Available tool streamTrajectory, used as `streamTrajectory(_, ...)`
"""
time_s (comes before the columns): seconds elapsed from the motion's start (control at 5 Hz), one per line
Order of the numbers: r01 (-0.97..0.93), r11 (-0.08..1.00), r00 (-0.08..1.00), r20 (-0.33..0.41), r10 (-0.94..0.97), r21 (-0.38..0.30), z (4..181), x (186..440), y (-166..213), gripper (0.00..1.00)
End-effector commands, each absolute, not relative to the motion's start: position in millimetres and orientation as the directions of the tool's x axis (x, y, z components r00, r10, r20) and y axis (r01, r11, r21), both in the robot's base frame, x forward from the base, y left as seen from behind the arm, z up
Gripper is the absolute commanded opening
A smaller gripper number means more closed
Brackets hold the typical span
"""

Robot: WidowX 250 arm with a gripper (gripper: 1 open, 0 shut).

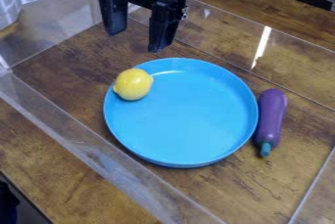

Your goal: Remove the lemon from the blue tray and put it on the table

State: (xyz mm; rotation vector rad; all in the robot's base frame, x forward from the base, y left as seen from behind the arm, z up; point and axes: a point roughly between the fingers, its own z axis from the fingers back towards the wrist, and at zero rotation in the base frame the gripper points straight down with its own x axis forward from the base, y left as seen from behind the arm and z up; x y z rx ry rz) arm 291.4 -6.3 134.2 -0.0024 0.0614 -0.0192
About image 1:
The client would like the yellow lemon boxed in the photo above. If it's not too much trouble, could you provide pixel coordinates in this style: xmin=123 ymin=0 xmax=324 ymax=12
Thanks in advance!
xmin=112 ymin=68 xmax=152 ymax=101

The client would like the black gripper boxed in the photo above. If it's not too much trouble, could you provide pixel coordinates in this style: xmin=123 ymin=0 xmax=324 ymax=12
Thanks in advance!
xmin=97 ymin=0 xmax=187 ymax=53

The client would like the blue round tray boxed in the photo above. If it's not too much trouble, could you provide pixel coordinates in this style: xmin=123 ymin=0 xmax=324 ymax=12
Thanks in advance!
xmin=103 ymin=58 xmax=258 ymax=168

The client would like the purple toy eggplant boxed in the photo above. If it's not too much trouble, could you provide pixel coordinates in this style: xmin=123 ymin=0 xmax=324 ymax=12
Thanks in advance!
xmin=254 ymin=89 xmax=288 ymax=157

